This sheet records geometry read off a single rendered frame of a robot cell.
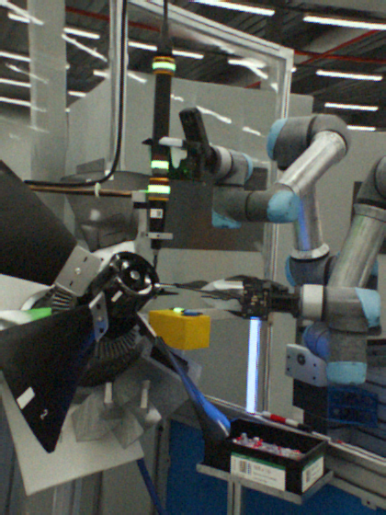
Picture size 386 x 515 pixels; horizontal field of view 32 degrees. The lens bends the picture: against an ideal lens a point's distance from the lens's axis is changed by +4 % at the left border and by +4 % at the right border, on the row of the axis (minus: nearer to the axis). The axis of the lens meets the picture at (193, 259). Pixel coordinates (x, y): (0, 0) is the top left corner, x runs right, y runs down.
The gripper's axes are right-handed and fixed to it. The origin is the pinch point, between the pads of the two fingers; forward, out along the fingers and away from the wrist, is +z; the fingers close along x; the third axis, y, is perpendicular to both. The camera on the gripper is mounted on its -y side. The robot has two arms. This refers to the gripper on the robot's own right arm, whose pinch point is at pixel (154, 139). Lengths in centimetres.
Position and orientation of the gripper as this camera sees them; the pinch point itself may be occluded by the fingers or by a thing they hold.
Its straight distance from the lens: 142.3
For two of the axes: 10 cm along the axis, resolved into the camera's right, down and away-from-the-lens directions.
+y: -0.6, 10.0, 0.5
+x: -8.1, -0.8, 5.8
